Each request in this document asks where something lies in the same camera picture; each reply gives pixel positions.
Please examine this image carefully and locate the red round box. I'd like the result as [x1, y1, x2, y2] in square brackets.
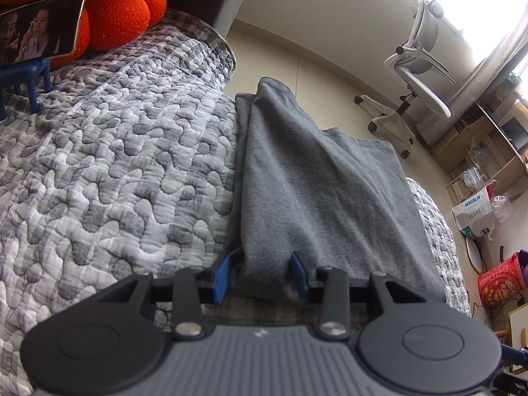
[478, 253, 528, 308]

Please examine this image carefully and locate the white office chair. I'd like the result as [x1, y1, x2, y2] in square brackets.
[355, 0, 456, 159]

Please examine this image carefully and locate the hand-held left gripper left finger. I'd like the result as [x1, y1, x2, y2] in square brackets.
[96, 251, 232, 341]

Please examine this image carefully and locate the white paper bag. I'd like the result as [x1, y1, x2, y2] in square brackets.
[451, 179, 502, 242]

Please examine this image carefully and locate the wooden shelf unit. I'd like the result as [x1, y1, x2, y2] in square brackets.
[431, 78, 528, 215]

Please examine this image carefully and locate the grey checkered quilted blanket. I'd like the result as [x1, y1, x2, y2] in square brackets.
[0, 8, 471, 396]

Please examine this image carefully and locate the orange knot cushion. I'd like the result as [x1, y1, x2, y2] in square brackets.
[0, 0, 168, 69]

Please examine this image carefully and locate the black monitor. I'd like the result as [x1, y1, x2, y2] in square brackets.
[499, 117, 528, 153]

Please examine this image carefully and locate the clear plastic bag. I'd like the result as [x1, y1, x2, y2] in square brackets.
[491, 195, 514, 223]

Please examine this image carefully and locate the smartphone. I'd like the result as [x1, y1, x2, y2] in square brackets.
[0, 0, 86, 69]

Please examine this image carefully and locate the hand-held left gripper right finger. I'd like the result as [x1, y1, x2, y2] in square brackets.
[290, 251, 432, 341]

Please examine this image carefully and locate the grey t-shirt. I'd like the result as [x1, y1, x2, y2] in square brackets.
[229, 76, 448, 304]

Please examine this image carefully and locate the blue phone stand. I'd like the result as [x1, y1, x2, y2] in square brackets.
[0, 58, 52, 118]

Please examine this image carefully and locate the grey curtain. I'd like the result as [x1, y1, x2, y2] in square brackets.
[414, 20, 528, 146]

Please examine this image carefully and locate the white round disc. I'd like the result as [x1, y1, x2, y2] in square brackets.
[464, 235, 484, 275]

